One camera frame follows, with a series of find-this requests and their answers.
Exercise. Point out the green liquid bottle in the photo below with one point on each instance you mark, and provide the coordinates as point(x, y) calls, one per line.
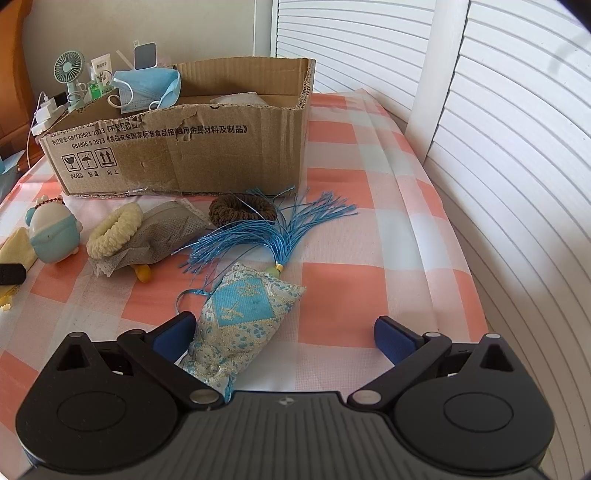
point(97, 90)

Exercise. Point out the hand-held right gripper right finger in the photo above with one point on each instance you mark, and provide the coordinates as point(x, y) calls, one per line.
point(392, 339)

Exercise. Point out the green desk fan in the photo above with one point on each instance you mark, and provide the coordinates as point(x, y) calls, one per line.
point(69, 64)

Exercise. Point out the white louvred door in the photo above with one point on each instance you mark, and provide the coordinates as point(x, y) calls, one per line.
point(346, 46)
point(508, 138)

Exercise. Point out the small yellow toy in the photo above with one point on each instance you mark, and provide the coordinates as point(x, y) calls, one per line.
point(143, 272)

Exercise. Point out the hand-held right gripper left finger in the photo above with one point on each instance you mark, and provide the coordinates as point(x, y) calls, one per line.
point(173, 334)

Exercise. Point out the brown cardboard box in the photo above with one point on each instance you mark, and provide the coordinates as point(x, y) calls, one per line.
point(207, 157)

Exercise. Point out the brown hair scrunchie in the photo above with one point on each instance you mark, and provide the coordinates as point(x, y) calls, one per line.
point(217, 210)

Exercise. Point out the white cloth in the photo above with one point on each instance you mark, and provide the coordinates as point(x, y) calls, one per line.
point(240, 98)

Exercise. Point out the pale yellow soft toy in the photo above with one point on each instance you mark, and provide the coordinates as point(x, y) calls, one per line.
point(14, 249)

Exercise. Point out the light blue toy figure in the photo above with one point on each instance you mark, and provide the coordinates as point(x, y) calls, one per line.
point(53, 235)

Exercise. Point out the small grey screen device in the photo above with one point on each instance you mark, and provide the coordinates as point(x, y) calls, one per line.
point(145, 56)

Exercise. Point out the cream hair scrunchie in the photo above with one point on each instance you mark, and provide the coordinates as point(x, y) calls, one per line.
point(99, 240)

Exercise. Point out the white charger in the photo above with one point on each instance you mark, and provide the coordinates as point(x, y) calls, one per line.
point(46, 115)

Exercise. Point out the orange white checked sheet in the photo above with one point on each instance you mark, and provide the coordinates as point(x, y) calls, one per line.
point(346, 230)

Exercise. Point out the grey cloth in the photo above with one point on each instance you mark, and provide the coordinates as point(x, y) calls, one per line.
point(166, 226)

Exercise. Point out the blue face mask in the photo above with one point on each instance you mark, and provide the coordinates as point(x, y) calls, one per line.
point(147, 87)

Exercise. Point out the blue tasselled sachet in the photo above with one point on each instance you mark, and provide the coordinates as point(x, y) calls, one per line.
point(240, 309)

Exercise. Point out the wooden headboard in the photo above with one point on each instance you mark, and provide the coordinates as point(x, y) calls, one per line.
point(18, 69)

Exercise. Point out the white tube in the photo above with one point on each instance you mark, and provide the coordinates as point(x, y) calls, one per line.
point(102, 63)

